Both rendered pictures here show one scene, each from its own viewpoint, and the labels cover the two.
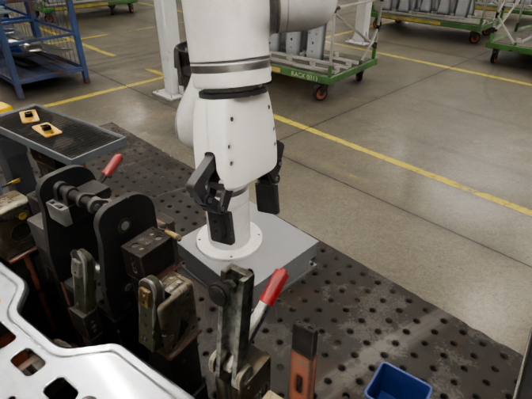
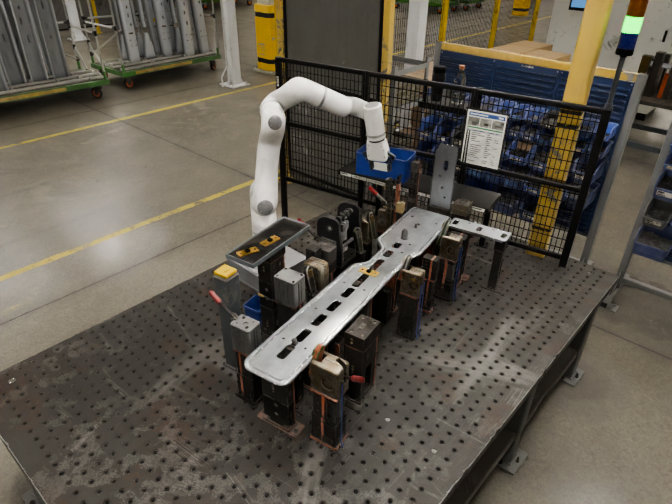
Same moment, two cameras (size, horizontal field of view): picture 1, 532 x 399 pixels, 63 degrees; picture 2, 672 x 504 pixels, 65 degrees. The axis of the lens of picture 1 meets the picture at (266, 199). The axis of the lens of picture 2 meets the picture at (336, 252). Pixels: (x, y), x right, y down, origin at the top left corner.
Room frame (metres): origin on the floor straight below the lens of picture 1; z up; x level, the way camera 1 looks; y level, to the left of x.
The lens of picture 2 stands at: (0.80, 2.32, 2.23)
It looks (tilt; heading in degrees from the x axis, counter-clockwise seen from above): 32 degrees down; 266
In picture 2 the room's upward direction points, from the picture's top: 1 degrees clockwise
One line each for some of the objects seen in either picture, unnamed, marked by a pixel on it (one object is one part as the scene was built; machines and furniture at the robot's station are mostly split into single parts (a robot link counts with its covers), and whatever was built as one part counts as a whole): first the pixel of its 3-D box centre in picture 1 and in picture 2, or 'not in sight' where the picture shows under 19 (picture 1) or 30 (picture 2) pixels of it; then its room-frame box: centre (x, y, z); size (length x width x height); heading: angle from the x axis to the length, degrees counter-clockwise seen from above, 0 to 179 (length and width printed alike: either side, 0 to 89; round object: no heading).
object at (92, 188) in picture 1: (113, 289); (339, 258); (0.64, 0.31, 0.94); 0.18 x 0.13 x 0.49; 54
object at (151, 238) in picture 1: (162, 326); not in sight; (0.57, 0.20, 0.91); 0.07 x 0.05 x 0.42; 144
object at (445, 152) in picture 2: not in sight; (443, 176); (0.09, -0.08, 1.17); 0.12 x 0.01 x 0.34; 144
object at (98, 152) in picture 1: (51, 131); (269, 240); (0.94, 0.50, 1.16); 0.37 x 0.14 x 0.02; 54
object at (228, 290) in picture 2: (22, 185); (231, 321); (1.09, 0.71, 0.92); 0.08 x 0.08 x 0.44; 54
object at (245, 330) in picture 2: not in sight; (248, 360); (1.01, 0.89, 0.88); 0.11 x 0.10 x 0.36; 144
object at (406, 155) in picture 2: not in sight; (385, 162); (0.33, -0.46, 1.10); 0.30 x 0.17 x 0.13; 151
